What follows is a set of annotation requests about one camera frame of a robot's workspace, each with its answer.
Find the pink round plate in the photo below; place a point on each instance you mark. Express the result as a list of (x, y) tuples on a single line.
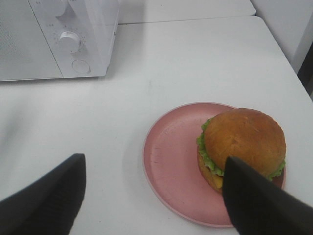
[(171, 166)]

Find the round white door button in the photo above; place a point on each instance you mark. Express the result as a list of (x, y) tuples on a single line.
[(80, 66)]

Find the white timer knob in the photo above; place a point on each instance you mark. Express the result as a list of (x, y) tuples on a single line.
[(69, 42)]

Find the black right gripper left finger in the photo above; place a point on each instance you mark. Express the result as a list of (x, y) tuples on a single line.
[(49, 205)]

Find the white microwave door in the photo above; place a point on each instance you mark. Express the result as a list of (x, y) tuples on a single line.
[(24, 51)]

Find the white microwave oven body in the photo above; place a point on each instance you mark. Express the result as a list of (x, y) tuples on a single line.
[(94, 21)]

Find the burger with lettuce and cheese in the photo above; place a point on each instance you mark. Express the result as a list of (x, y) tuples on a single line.
[(251, 135)]

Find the upper white power knob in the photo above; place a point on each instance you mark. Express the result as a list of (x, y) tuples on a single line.
[(63, 8)]

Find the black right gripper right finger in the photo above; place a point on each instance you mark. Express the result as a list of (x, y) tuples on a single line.
[(258, 207)]

